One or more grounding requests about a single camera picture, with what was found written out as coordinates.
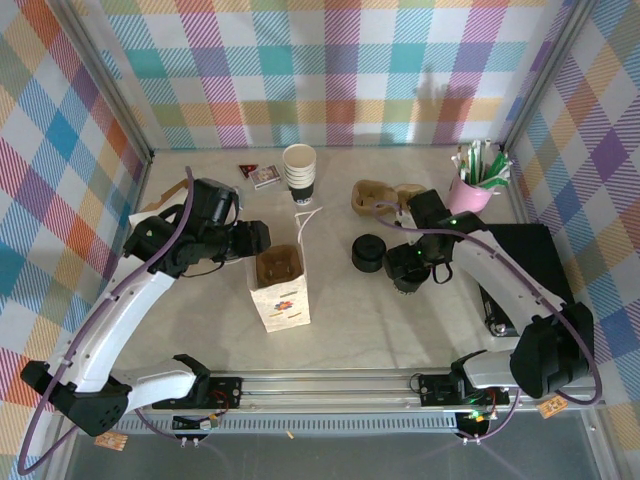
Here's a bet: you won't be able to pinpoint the green stick packet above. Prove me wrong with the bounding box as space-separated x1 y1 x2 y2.
480 151 509 187
487 158 515 191

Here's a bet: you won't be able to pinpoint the small printed rectangular packet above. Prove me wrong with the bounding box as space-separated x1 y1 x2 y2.
248 164 282 191

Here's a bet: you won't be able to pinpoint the pink cup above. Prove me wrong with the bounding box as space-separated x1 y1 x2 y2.
444 174 497 225

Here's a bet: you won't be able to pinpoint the small controller board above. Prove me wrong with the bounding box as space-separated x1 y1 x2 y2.
171 412 222 433
455 408 496 426

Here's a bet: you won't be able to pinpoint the white flower print paper bag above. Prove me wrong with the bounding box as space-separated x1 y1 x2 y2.
244 205 324 335

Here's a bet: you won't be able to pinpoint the stack of paper cups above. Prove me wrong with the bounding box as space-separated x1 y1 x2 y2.
281 143 319 207

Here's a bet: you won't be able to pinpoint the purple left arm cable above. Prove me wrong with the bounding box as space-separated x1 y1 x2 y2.
17 166 221 476

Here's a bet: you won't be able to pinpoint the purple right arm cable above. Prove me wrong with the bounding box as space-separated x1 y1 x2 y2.
372 199 604 445

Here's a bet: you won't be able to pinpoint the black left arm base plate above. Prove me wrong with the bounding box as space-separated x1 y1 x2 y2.
151 373 245 411

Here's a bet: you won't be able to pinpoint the black sleeve paper coffee cup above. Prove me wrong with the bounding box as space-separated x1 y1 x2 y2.
391 272 430 298

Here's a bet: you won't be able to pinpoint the black flat case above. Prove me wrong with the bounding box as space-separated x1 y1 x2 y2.
478 222 577 341

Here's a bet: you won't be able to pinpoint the grey metal shelf plate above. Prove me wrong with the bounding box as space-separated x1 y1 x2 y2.
62 429 604 480

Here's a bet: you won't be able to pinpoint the small orange tag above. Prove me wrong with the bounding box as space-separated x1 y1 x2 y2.
537 398 567 420
94 432 127 452

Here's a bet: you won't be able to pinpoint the slotted grey cable duct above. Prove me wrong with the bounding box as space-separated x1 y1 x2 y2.
114 417 464 437

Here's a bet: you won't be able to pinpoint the aluminium frame post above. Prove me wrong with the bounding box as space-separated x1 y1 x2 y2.
52 0 155 162
498 0 599 156

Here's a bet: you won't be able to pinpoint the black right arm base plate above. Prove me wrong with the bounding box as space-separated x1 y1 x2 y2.
417 373 511 407

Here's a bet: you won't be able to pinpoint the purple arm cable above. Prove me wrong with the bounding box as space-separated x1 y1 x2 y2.
372 199 604 445
17 166 221 476

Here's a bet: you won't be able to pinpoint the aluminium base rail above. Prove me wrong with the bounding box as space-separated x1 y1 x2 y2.
124 368 607 416

